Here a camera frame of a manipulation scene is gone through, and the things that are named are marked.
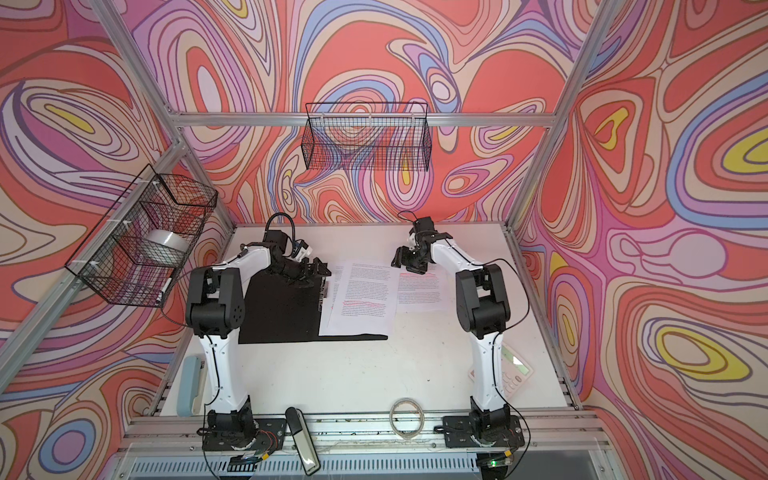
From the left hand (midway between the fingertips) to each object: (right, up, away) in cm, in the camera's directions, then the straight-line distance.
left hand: (324, 276), depth 100 cm
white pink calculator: (+57, -25, -19) cm, 65 cm away
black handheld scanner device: (+2, -37, -31) cm, 48 cm away
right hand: (+26, +2, +2) cm, 26 cm away
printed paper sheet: (+15, -8, -1) cm, 17 cm away
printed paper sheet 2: (+38, -5, +1) cm, 38 cm away
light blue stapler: (-30, -27, -23) cm, 46 cm away
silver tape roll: (-34, +12, -25) cm, 44 cm away
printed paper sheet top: (+6, -11, -4) cm, 13 cm away
